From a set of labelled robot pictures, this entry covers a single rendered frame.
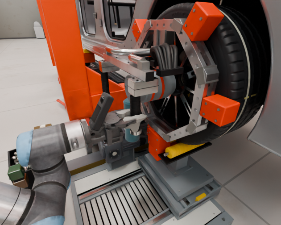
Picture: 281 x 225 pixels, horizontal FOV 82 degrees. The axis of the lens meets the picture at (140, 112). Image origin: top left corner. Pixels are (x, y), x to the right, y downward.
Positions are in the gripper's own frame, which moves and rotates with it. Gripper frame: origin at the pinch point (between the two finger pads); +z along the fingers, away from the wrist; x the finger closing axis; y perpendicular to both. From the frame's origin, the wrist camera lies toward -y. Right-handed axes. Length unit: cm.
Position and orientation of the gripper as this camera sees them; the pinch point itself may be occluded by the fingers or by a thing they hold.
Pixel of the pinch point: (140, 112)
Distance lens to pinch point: 57.8
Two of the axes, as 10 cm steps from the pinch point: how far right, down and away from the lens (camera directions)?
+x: 4.8, 4.2, -7.7
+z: 8.8, -2.2, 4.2
